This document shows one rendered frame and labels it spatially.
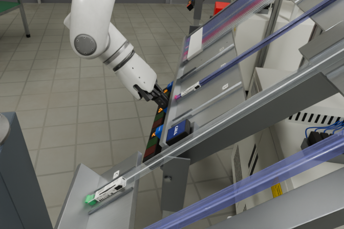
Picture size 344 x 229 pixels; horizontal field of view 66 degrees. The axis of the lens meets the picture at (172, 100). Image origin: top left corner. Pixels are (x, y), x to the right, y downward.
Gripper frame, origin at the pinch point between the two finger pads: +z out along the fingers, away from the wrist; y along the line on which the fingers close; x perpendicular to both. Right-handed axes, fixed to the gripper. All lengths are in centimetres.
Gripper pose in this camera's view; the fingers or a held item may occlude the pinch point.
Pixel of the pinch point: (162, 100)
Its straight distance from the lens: 74.1
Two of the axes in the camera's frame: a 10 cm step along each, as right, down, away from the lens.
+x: 7.6, -4.9, -4.3
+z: 6.4, 6.8, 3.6
